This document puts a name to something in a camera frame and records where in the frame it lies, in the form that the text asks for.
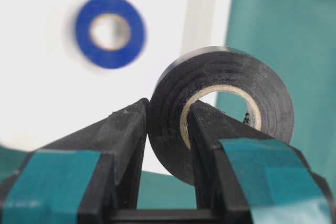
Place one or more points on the green table cloth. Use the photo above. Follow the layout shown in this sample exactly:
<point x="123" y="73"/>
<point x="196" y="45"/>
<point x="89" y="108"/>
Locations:
<point x="297" y="39"/>

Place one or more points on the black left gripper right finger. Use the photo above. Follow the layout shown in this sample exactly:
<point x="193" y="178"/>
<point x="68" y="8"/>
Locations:
<point x="248" y="176"/>

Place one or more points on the white plastic case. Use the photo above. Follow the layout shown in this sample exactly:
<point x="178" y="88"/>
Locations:
<point x="50" y="89"/>

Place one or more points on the black tape roll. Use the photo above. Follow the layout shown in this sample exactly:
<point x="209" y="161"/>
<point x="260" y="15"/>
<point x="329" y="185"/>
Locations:
<point x="204" y="71"/>

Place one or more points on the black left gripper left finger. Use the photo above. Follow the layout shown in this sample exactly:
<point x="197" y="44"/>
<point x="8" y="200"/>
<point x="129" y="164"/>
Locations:
<point x="80" y="178"/>

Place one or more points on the blue tape roll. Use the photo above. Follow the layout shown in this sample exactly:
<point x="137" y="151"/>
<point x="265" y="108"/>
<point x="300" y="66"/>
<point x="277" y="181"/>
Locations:
<point x="110" y="33"/>

